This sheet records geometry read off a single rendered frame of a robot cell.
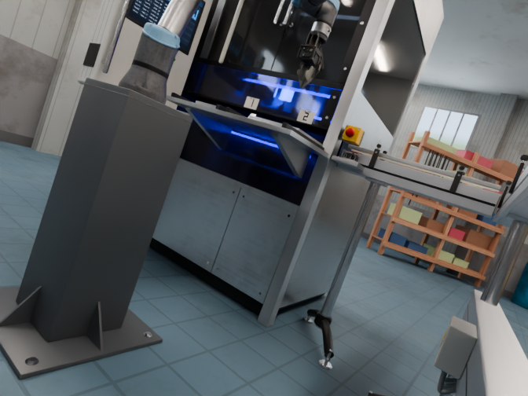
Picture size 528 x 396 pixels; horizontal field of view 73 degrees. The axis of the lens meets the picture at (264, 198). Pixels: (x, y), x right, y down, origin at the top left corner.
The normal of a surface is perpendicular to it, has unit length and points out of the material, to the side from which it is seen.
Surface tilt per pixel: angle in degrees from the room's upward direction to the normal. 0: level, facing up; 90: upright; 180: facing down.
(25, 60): 90
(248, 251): 90
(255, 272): 90
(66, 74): 90
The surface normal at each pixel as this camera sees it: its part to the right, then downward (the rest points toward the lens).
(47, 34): 0.77, 0.33
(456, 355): -0.50, -0.11
